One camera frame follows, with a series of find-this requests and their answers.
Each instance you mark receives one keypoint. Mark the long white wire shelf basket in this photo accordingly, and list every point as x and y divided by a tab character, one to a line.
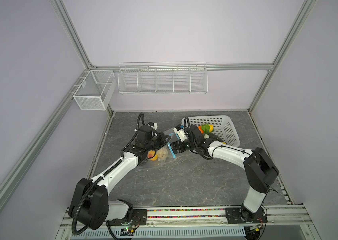
163	78

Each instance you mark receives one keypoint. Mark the clear zip top bag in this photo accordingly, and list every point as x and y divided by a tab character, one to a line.
152	165

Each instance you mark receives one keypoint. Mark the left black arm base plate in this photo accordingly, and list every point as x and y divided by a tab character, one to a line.
137	217

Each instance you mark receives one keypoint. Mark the orange yellow toy fruit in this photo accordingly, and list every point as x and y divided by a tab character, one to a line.
152	155

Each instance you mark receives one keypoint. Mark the beige round toy bun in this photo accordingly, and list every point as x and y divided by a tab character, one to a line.
162	154

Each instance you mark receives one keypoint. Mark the green leafy toy vegetable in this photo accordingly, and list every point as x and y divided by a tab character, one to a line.
206	129

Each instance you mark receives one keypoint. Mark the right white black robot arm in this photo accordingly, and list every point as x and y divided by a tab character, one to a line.
260	170

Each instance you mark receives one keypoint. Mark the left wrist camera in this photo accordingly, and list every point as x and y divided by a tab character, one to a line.
153	125

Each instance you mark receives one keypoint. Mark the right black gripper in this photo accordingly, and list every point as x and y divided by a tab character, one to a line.
179	143

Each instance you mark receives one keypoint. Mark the orange toy carrot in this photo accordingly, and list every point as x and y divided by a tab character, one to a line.
200	129

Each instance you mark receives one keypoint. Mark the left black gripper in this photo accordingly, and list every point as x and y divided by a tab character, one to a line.
161	136

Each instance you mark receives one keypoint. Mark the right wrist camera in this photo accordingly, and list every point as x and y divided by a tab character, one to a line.
180	134

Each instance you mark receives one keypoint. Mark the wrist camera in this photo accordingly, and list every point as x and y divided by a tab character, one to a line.
153	125
180	134

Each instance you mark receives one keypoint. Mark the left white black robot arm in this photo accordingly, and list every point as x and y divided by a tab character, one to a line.
90	206

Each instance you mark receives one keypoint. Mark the dark green toy cucumber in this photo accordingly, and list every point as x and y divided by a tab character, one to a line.
216	138

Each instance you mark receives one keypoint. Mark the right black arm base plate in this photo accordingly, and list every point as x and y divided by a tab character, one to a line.
239	215

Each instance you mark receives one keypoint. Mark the small white mesh box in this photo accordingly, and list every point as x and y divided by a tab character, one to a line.
95	91

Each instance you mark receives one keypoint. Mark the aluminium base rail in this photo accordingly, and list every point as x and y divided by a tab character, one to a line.
216	216

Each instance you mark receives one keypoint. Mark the white plastic perforated basket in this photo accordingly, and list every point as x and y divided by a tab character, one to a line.
223	127

